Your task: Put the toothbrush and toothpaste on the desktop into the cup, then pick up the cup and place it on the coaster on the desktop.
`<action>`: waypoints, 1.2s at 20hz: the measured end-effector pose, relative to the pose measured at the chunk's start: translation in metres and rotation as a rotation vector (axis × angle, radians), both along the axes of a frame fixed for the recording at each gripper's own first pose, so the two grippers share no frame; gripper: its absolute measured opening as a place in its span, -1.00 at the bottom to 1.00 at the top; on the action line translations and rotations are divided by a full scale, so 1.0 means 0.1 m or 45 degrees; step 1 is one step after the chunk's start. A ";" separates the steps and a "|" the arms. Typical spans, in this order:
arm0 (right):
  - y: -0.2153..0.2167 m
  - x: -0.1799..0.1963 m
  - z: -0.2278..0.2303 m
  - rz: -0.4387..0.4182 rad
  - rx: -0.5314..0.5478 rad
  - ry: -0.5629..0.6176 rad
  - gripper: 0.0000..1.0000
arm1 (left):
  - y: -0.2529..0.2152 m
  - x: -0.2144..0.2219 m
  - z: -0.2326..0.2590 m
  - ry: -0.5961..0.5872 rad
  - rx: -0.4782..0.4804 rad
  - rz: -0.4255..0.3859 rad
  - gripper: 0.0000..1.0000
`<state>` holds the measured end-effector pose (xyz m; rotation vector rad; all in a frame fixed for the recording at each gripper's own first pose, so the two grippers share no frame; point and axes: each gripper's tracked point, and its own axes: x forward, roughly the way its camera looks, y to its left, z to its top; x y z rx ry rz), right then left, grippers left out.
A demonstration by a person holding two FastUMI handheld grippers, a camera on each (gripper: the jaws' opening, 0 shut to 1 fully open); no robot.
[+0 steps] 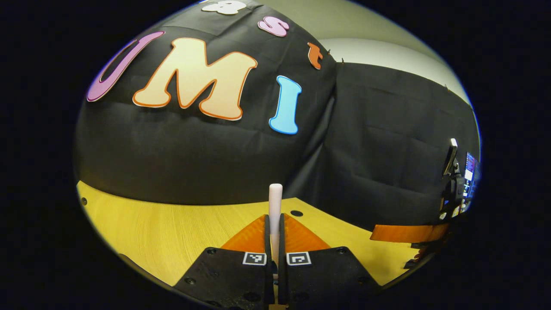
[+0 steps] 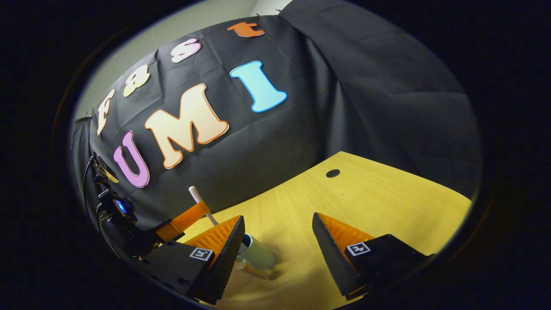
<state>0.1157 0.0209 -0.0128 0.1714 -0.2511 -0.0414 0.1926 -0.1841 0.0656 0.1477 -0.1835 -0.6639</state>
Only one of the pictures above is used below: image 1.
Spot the yellow wooden desktop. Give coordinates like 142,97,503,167
77,181,435,287

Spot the black backdrop cloth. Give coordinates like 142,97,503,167
73,0,480,229

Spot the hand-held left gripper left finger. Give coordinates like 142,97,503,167
174,214,275,309

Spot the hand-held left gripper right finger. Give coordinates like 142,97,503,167
278,213,381,307

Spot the phone on black stand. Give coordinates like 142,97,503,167
439,138,465,220

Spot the lit monitor screen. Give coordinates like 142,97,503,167
463,152,480,211

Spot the pale pink toothbrush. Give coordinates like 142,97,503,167
269,183,283,265

